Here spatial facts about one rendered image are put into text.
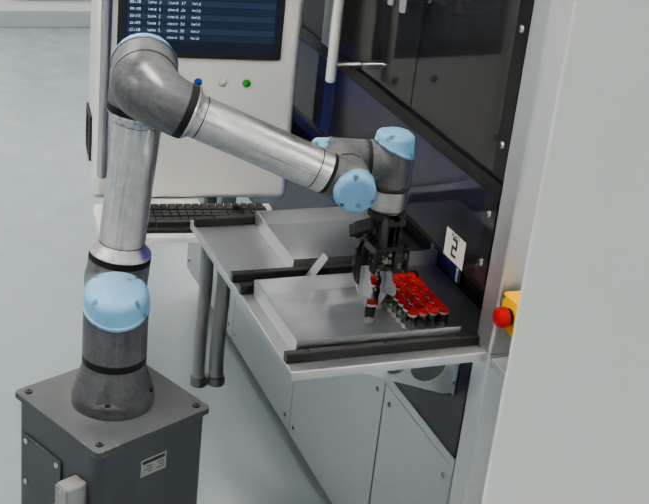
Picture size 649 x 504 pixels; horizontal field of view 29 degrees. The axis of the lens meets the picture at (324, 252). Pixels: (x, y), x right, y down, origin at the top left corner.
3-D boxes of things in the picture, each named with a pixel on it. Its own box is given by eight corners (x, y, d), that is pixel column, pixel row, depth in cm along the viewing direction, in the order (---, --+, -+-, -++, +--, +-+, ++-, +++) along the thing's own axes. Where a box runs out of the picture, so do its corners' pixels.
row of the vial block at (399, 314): (381, 293, 261) (384, 273, 259) (417, 334, 246) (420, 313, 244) (372, 294, 261) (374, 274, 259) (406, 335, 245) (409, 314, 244)
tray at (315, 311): (405, 283, 267) (407, 268, 266) (458, 342, 245) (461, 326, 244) (253, 294, 255) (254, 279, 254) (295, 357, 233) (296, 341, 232)
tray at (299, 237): (389, 217, 300) (391, 203, 299) (436, 263, 278) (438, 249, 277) (254, 225, 288) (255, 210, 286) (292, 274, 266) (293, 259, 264)
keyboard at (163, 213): (264, 209, 316) (265, 200, 315) (276, 232, 304) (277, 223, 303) (104, 210, 305) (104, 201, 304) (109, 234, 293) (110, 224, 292)
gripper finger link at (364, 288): (360, 316, 242) (370, 273, 238) (349, 302, 247) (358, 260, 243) (375, 316, 243) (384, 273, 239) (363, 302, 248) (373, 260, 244)
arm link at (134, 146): (78, 331, 231) (114, 45, 209) (81, 294, 244) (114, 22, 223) (144, 337, 233) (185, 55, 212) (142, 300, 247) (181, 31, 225)
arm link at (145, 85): (128, 58, 199) (392, 176, 215) (127, 39, 209) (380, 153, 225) (98, 121, 203) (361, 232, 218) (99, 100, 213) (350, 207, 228)
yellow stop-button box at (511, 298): (530, 321, 239) (537, 288, 236) (549, 339, 233) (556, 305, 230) (495, 325, 236) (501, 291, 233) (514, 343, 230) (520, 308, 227)
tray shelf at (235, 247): (380, 216, 305) (381, 209, 304) (519, 357, 246) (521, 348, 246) (189, 227, 288) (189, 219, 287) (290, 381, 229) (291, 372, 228)
